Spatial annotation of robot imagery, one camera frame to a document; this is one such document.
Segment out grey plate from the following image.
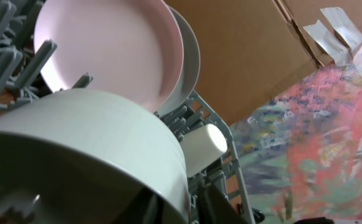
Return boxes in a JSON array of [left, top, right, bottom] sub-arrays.
[[158, 6, 201, 116]]

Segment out grey tape strips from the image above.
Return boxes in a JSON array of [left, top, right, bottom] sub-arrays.
[[303, 7, 362, 76]]

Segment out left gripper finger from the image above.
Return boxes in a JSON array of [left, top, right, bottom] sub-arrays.
[[199, 184, 247, 224]]

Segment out colourful painted board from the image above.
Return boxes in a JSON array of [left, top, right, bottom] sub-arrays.
[[231, 65, 362, 223]]

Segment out white cup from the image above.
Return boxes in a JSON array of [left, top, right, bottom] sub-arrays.
[[180, 124, 228, 177]]

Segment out grey bowl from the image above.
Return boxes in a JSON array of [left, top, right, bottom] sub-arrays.
[[0, 88, 191, 223]]

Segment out pink plate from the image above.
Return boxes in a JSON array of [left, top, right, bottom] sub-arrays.
[[34, 0, 184, 112]]

